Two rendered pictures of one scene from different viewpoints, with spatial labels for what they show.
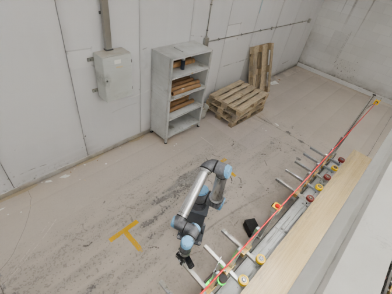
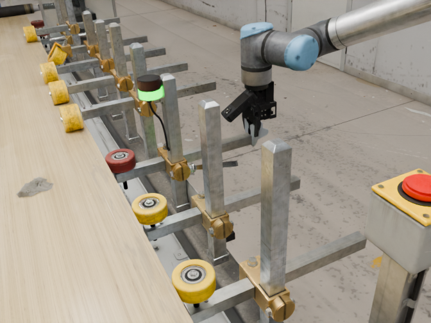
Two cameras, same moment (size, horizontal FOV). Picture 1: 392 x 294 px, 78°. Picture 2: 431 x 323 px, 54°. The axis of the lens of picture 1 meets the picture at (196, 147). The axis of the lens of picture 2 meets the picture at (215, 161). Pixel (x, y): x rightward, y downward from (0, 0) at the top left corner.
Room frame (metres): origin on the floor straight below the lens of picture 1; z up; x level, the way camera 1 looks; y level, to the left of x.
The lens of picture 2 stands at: (1.30, -1.18, 1.48)
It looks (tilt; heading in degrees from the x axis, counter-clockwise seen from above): 31 degrees down; 117
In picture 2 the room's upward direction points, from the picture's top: 3 degrees counter-clockwise
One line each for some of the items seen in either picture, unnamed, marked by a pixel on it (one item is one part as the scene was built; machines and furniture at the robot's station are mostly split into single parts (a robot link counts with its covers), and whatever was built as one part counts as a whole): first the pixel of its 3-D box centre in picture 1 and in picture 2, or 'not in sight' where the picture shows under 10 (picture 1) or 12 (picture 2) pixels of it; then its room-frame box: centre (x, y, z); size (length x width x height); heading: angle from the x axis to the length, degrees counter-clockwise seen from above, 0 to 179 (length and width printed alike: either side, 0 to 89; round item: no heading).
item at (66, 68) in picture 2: not in sight; (108, 59); (0.13, 0.19, 0.95); 0.50 x 0.04 x 0.04; 52
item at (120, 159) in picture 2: not in sight; (122, 171); (0.61, -0.40, 0.85); 0.08 x 0.08 x 0.11
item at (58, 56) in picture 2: not in sight; (57, 56); (-0.18, 0.20, 0.93); 0.09 x 0.08 x 0.09; 52
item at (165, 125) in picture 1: (179, 94); not in sight; (3.74, 0.46, 0.78); 0.90 x 0.45 x 1.55; 143
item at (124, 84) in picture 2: not in sight; (121, 79); (0.33, 0.01, 0.95); 0.13 x 0.06 x 0.05; 142
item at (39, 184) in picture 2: not in sight; (33, 184); (0.50, -0.61, 0.91); 0.09 x 0.07 x 0.02; 64
